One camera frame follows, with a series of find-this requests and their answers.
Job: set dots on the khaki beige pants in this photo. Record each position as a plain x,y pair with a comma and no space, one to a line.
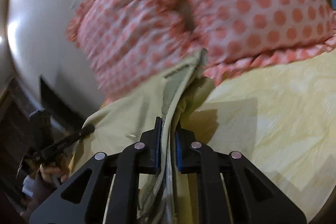
172,95

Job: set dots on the pink polka-dot pillow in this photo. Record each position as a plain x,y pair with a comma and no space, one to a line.
129,41
240,35

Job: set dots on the rear pink polka-dot pillow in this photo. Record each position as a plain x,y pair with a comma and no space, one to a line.
240,35

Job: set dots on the person left hand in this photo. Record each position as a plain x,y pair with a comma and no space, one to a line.
48,171

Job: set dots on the yellow patterned bed sheet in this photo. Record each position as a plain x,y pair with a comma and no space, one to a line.
281,118

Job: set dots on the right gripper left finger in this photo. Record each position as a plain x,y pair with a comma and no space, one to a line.
105,188

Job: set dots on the front pink polka-dot pillow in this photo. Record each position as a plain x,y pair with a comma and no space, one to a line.
129,41

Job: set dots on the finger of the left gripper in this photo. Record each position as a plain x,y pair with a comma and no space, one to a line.
85,131

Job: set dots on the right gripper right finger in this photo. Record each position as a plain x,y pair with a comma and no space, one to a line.
230,188

